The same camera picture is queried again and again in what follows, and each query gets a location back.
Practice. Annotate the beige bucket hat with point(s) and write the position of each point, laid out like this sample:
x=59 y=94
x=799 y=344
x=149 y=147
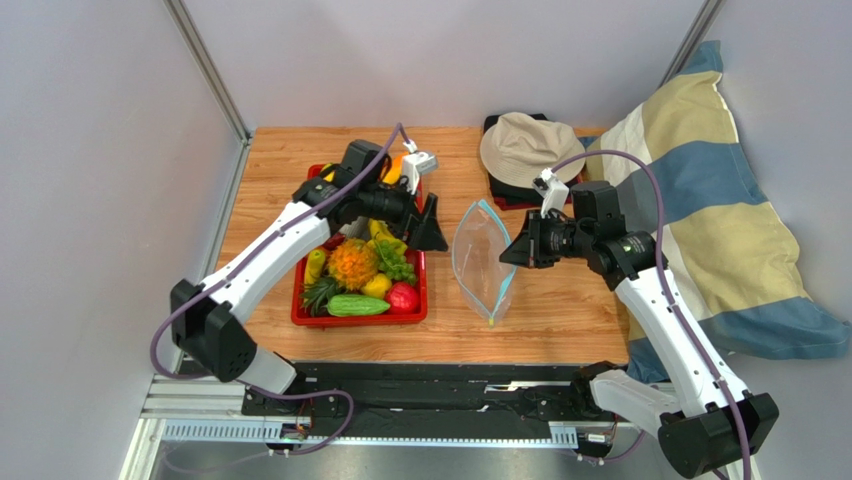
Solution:
x=518 y=147

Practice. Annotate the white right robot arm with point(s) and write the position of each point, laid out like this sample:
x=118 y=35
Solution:
x=711 y=419

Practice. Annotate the yellow toy bananas bunch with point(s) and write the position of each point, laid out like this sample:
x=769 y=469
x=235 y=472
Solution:
x=379 y=231

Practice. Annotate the striped pillow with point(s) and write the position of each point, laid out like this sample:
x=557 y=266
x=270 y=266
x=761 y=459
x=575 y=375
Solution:
x=682 y=175

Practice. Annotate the orange toy mango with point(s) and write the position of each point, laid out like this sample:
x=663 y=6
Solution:
x=393 y=171

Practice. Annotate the clear zip top bag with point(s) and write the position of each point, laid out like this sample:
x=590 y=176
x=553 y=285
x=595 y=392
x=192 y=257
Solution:
x=485 y=283

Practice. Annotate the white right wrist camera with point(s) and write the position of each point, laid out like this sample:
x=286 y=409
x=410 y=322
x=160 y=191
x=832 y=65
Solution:
x=553 y=191

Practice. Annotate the orange toy pineapple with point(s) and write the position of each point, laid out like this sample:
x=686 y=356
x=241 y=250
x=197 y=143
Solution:
x=353 y=264

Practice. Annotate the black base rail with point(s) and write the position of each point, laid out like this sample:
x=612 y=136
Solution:
x=435 y=401

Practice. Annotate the red toy strawberry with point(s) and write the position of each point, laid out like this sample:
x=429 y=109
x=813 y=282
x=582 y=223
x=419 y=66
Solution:
x=402 y=298

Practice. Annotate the green toy cucumber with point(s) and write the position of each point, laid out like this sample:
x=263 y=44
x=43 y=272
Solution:
x=351 y=305

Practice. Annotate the yellow toy lemon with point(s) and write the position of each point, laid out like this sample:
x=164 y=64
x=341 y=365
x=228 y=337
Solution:
x=377 y=287

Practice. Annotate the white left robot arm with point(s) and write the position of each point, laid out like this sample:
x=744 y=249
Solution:
x=207 y=319

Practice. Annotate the red plastic tray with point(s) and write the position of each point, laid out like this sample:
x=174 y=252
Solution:
x=302 y=317

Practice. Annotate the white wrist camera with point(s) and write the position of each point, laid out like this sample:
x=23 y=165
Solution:
x=415 y=165
x=553 y=191

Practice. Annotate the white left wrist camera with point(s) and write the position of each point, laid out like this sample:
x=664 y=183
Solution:
x=415 y=165

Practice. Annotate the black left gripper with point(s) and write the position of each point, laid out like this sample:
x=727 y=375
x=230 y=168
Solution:
x=424 y=233

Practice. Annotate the green toy grapes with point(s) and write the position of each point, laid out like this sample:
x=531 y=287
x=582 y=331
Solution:
x=393 y=261

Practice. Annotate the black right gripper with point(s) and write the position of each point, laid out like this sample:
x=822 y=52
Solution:
x=536 y=238

